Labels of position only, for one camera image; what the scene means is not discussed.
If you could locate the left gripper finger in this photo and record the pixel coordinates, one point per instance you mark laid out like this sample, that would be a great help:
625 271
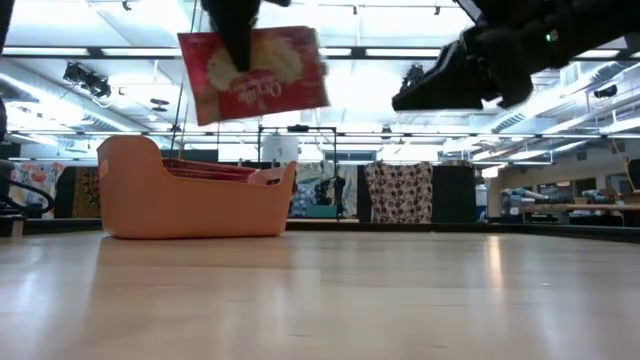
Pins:
240 40

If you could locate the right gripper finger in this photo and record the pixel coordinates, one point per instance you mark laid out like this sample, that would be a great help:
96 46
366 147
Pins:
445 85

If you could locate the red Orville popcorn bag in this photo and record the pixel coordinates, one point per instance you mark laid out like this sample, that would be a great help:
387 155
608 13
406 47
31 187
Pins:
280 95
210 165

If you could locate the black background robot arm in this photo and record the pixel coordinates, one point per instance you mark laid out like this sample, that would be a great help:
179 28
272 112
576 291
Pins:
330 192

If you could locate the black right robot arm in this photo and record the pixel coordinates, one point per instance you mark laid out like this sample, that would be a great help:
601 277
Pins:
590 20

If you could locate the black ceiling device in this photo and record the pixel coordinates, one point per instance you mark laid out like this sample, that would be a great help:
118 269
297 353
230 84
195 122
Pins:
412 77

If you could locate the black upright panel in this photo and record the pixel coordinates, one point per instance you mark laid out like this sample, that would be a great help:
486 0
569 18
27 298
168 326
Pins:
452 195

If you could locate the white tank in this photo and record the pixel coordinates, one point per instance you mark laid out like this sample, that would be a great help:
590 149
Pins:
280 149

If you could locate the white red floral cloth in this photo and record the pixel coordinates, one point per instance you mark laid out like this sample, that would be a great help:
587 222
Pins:
400 192

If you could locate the blue patterned cloth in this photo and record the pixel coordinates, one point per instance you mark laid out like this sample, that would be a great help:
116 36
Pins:
310 180

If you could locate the background workbench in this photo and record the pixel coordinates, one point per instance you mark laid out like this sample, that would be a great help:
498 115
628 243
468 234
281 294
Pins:
575 207

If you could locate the black ceiling spotlight cluster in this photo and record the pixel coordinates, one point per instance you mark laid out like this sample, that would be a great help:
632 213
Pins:
87 80

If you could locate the orange plastic basket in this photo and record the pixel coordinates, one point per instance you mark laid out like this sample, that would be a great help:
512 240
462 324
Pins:
190 210

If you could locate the dark patterned cloth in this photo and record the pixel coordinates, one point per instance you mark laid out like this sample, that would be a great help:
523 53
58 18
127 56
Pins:
87 192

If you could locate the colourful fruit print cloth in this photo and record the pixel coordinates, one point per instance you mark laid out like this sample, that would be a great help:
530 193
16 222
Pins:
35 180

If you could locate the black metal stand frame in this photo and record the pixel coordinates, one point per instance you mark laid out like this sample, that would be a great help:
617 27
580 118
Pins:
297 128

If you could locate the black aluminium table frame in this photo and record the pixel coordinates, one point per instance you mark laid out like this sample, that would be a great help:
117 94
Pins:
450 229

